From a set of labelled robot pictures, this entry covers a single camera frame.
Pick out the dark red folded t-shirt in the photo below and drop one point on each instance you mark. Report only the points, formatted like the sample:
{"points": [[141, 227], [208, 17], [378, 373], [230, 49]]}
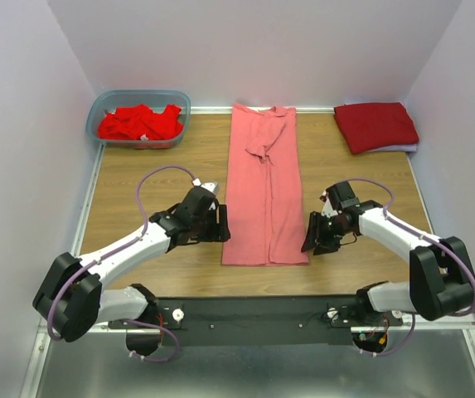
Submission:
{"points": [[376, 126]]}

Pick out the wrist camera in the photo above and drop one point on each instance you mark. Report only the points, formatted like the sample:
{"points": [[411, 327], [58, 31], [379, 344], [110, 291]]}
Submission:
{"points": [[327, 209], [212, 187]]}

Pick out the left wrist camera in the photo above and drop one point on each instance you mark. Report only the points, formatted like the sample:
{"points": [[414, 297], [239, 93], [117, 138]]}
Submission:
{"points": [[212, 187]]}

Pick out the bright red crumpled t-shirts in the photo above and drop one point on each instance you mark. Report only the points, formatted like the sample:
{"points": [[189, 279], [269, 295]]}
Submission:
{"points": [[141, 123]]}

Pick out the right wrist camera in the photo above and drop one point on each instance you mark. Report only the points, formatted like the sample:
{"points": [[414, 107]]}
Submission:
{"points": [[327, 209]]}

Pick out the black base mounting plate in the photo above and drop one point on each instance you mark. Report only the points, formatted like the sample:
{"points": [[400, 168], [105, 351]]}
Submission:
{"points": [[262, 320]]}

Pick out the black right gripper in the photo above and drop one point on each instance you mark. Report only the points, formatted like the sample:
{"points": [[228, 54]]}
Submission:
{"points": [[314, 233]]}

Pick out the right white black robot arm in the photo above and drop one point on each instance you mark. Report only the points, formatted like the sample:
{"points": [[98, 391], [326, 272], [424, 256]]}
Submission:
{"points": [[441, 279]]}

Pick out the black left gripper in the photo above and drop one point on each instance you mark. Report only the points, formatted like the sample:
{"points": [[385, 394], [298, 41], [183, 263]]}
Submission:
{"points": [[219, 232]]}

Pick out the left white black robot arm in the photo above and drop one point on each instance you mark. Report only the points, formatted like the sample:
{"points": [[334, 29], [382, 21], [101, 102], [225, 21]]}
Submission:
{"points": [[75, 294]]}

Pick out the pink t-shirt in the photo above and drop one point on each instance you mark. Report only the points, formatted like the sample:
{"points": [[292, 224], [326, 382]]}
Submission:
{"points": [[264, 191]]}

